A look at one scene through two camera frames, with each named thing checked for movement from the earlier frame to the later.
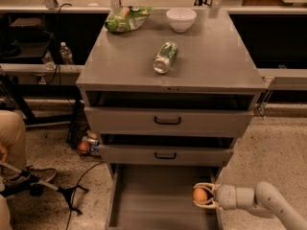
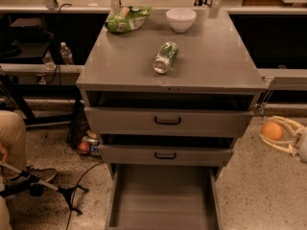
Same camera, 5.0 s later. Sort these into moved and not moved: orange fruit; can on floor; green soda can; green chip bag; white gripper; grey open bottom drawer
Moved: orange fruit; white gripper
Not moved: green soda can; can on floor; grey open bottom drawer; green chip bag
